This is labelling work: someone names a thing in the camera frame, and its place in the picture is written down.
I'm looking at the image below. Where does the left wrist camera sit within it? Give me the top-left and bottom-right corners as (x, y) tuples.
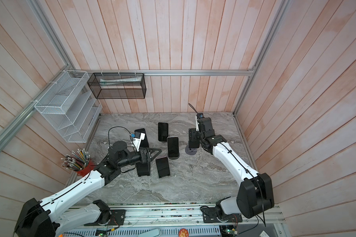
(131, 132), (145, 152)

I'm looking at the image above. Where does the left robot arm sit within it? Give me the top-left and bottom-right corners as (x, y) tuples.
(14, 141), (162, 237)

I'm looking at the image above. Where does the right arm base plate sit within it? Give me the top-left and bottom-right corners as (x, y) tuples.
(200, 205), (243, 224)

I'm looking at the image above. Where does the black mesh basket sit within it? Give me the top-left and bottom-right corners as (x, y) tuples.
(88, 72), (147, 99)

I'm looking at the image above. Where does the purple phone stand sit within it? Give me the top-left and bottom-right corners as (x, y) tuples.
(185, 145), (197, 156)

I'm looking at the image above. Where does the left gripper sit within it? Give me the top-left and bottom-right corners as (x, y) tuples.
(118, 147), (162, 168)

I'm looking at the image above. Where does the grey round stand centre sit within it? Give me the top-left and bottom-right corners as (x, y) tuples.
(168, 154), (180, 160)

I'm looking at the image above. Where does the red pencil cup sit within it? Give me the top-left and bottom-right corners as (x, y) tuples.
(77, 160), (95, 177)

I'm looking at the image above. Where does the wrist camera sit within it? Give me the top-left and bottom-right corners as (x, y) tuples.
(131, 132), (145, 152)
(196, 113), (204, 132)

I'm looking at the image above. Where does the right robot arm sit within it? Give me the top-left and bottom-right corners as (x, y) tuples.
(188, 113), (275, 221)

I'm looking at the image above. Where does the green phone back centre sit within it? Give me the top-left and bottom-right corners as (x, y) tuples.
(158, 122), (169, 142)

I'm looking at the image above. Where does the blue phone back left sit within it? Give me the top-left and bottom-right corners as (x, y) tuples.
(134, 128), (149, 148)

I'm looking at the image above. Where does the bundle of pencils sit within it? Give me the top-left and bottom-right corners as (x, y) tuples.
(61, 149), (90, 172)

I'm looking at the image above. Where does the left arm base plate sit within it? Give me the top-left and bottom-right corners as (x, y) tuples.
(84, 209), (126, 226)

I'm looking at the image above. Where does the aluminium rail front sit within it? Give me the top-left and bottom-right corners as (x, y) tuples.
(59, 202), (285, 230)

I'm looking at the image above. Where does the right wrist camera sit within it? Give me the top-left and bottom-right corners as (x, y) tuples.
(196, 113), (204, 132)

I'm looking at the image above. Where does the white wire mesh shelf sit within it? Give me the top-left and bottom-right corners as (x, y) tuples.
(35, 71), (102, 143)

